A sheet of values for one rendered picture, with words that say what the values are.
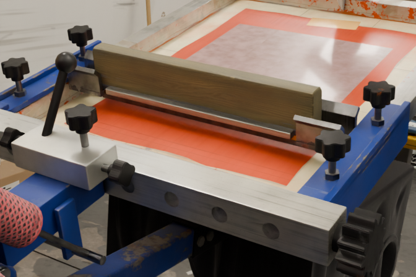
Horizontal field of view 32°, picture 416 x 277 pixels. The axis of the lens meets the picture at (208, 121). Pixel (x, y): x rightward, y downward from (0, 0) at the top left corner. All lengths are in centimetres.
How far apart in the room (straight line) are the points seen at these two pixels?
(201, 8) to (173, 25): 11
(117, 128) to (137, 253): 21
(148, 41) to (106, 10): 267
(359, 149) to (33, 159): 43
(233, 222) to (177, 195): 8
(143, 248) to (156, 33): 52
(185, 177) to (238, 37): 67
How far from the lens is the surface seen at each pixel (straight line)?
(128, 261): 108
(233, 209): 85
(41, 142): 93
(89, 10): 401
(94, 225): 349
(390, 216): 149
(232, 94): 110
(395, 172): 152
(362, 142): 103
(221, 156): 109
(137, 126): 120
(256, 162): 107
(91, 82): 126
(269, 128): 108
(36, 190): 91
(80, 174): 88
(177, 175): 89
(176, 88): 116
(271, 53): 143
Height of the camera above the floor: 139
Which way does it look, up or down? 15 degrees down
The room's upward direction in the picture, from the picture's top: 5 degrees clockwise
